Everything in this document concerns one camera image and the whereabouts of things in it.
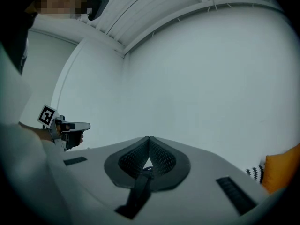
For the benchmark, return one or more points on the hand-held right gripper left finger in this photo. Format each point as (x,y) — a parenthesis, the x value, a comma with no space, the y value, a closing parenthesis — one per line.
(93,170)

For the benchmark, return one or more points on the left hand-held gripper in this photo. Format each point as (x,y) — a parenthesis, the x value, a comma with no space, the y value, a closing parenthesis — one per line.
(47,116)

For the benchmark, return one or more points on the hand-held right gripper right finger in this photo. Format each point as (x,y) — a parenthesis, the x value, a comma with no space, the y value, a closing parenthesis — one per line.
(211,184)

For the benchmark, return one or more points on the person's left forearm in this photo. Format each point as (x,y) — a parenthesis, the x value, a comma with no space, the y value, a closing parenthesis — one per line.
(37,132)

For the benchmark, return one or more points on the person's left hand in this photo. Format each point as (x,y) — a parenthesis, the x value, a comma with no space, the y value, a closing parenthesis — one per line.
(76,139)

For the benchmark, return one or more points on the black white patterned blanket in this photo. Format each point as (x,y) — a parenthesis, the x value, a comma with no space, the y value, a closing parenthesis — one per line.
(256,172)

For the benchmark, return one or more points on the white roller blind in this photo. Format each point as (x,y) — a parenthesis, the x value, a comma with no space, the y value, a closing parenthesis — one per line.
(47,74)

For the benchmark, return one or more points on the large orange cushion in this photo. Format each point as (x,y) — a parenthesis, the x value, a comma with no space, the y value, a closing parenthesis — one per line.
(281,170)

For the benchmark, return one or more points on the person's black shirt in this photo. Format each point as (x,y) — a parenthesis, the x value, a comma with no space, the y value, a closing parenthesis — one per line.
(16,41)

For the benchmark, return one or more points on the black head-worn headset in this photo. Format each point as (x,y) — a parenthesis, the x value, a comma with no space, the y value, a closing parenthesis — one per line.
(98,6)

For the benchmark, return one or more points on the person's head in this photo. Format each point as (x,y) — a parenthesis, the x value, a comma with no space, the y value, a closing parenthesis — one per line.
(63,1)

